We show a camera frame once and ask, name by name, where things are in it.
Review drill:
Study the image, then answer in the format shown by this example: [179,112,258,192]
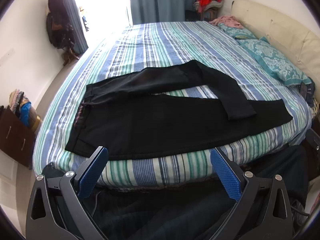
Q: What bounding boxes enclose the blue-grey left curtain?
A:
[63,0,88,54]

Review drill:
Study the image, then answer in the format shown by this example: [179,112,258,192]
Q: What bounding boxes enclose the colourful clothes pile on cabinet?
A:
[9,89,41,132]

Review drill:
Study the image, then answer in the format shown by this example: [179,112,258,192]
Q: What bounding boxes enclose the pink cloth on bed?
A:
[209,15,244,29]

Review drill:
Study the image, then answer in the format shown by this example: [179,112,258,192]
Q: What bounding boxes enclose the dark hanging bags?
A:
[46,0,79,66]

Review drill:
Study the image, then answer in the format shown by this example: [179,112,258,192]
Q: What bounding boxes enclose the black pants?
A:
[66,60,292,160]

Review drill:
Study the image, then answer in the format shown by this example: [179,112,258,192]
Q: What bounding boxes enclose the dark brown wooden cabinet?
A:
[0,107,35,169]

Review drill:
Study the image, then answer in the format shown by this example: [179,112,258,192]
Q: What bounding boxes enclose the cream padded headboard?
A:
[231,0,320,89]

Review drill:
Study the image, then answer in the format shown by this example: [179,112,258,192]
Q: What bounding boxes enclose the striped blue green bed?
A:
[33,22,312,189]

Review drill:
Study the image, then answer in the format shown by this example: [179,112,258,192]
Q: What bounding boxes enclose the red and grey clothes pile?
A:
[193,0,224,13]

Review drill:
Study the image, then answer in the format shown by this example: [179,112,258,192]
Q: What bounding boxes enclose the teal patterned pillow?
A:
[238,40,312,87]

